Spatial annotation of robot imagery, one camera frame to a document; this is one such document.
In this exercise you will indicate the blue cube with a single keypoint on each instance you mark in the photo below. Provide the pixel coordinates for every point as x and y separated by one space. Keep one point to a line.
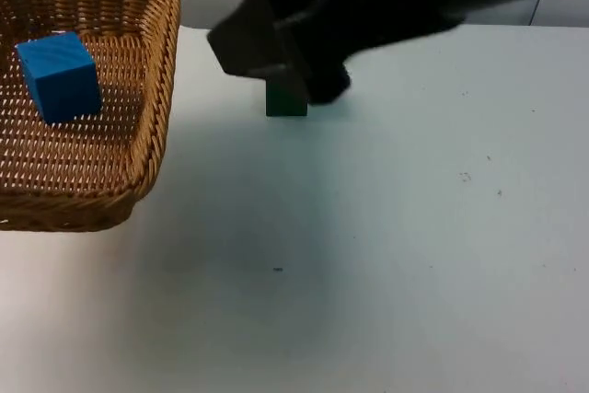
60 80

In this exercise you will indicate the pale brown wicker basket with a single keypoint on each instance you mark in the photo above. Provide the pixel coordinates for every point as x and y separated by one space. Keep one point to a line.
92 158

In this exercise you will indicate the green cube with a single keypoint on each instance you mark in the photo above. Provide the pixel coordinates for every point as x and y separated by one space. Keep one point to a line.
285 105

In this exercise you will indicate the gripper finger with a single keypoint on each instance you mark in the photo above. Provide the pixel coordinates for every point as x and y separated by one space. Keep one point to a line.
248 43
296 57

